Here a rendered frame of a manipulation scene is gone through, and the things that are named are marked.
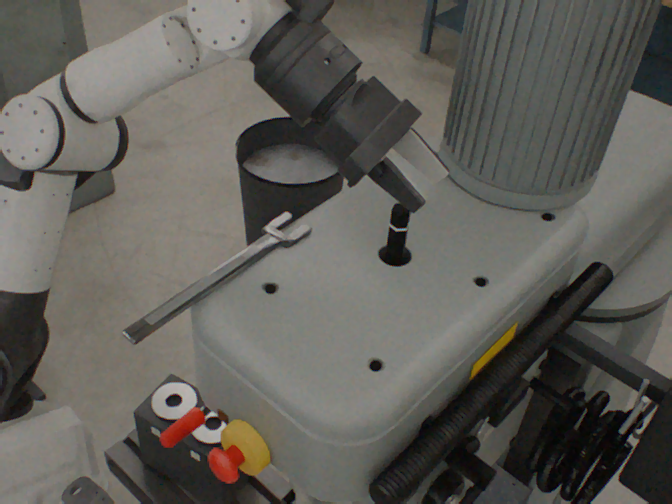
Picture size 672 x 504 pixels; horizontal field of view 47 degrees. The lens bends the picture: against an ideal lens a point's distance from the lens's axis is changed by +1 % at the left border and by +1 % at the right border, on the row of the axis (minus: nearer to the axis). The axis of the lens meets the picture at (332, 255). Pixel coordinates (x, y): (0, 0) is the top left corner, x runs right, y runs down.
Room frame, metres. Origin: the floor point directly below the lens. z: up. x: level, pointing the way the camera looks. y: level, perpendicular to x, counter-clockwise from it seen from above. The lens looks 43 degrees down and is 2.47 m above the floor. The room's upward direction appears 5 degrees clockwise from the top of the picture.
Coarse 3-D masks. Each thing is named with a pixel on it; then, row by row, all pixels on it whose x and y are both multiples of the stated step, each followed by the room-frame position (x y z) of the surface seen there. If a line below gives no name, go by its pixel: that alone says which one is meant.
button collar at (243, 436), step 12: (240, 420) 0.47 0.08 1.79; (228, 432) 0.45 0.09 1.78; (240, 432) 0.45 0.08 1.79; (252, 432) 0.45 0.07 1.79; (228, 444) 0.45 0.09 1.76; (240, 444) 0.44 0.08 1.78; (252, 444) 0.44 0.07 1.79; (264, 444) 0.44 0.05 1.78; (252, 456) 0.43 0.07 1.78; (264, 456) 0.43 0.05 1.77; (240, 468) 0.44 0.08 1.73; (252, 468) 0.43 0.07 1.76
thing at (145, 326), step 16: (272, 224) 0.65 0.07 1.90; (304, 224) 0.66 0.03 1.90; (272, 240) 0.63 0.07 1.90; (288, 240) 0.63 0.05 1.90; (240, 256) 0.60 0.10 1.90; (256, 256) 0.60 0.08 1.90; (224, 272) 0.57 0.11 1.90; (192, 288) 0.54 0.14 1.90; (208, 288) 0.55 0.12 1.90; (176, 304) 0.52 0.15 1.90; (192, 304) 0.53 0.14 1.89; (144, 320) 0.50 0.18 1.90; (160, 320) 0.50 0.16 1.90; (128, 336) 0.48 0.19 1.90; (144, 336) 0.48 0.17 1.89
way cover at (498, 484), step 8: (496, 464) 0.86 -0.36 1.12; (504, 472) 0.85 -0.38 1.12; (496, 480) 0.84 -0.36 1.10; (504, 480) 0.84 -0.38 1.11; (512, 480) 0.83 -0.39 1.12; (488, 488) 0.84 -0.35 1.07; (496, 488) 0.83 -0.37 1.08; (504, 488) 0.83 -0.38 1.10; (512, 488) 0.82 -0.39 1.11; (520, 488) 0.82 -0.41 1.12; (528, 488) 0.82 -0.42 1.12; (480, 496) 0.83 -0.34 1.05; (488, 496) 0.83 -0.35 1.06; (496, 496) 0.82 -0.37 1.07; (504, 496) 0.82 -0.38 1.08; (512, 496) 0.81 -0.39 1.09; (520, 496) 0.81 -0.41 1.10
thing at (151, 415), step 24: (168, 384) 0.97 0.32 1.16; (144, 408) 0.91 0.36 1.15; (168, 408) 0.90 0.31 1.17; (144, 432) 0.89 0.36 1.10; (192, 432) 0.85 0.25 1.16; (216, 432) 0.86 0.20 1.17; (144, 456) 0.89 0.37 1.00; (168, 456) 0.86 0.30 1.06; (192, 456) 0.83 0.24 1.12; (192, 480) 0.83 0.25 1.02; (216, 480) 0.80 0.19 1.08; (240, 480) 0.85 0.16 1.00
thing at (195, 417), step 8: (192, 408) 0.53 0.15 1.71; (200, 408) 0.53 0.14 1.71; (208, 408) 0.53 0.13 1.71; (184, 416) 0.52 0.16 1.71; (192, 416) 0.52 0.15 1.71; (200, 416) 0.52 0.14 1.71; (176, 424) 0.51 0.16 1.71; (184, 424) 0.51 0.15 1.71; (192, 424) 0.51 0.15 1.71; (200, 424) 0.51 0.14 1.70; (168, 432) 0.49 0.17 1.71; (176, 432) 0.50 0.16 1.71; (184, 432) 0.50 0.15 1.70; (168, 440) 0.49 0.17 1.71; (176, 440) 0.49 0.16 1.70
